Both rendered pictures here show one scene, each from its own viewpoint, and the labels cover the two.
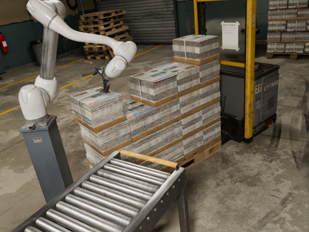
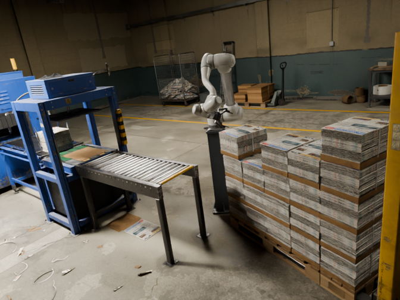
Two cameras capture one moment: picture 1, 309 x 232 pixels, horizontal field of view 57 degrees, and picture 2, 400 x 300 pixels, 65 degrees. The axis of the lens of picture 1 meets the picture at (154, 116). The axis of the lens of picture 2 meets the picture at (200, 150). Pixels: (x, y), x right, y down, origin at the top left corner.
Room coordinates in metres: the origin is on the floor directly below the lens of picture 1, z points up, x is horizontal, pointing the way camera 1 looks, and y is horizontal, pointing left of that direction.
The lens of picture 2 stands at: (2.07, -2.55, 1.91)
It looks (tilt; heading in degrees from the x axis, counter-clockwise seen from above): 18 degrees down; 96
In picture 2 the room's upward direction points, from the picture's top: 7 degrees counter-clockwise
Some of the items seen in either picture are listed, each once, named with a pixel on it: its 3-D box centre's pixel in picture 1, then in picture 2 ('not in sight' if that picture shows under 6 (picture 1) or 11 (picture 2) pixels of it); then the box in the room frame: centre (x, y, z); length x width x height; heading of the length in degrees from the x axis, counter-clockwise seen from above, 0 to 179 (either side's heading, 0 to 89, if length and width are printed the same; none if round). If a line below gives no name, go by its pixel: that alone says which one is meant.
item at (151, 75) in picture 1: (152, 75); (287, 141); (2.53, -0.03, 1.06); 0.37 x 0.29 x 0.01; 37
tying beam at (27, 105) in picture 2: not in sight; (65, 97); (0.18, 1.05, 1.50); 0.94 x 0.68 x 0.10; 55
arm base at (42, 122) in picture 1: (36, 120); (213, 126); (1.89, 0.84, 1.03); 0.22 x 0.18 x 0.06; 178
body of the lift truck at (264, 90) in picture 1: (242, 96); not in sight; (3.36, -1.15, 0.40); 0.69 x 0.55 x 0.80; 36
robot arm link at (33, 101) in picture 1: (32, 100); (215, 113); (1.92, 0.84, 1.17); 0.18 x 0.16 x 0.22; 170
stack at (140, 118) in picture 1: (148, 142); (280, 204); (2.46, 0.09, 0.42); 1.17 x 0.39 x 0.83; 126
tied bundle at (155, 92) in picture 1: (152, 87); (289, 153); (2.54, -0.02, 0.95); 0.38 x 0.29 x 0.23; 37
